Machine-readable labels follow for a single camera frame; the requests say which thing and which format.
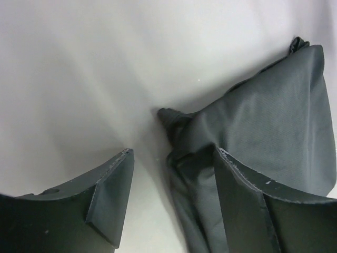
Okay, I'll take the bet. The black t-shirt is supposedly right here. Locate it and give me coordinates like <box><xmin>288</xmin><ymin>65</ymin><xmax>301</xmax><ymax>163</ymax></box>
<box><xmin>157</xmin><ymin>37</ymin><xmax>336</xmax><ymax>252</ymax></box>

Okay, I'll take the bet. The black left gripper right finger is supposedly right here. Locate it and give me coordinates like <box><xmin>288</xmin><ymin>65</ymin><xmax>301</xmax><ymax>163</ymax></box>
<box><xmin>213</xmin><ymin>148</ymin><xmax>336</xmax><ymax>252</ymax></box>

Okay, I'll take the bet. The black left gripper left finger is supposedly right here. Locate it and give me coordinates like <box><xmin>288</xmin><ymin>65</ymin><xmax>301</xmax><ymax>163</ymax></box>
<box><xmin>1</xmin><ymin>149</ymin><xmax>134</xmax><ymax>252</ymax></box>

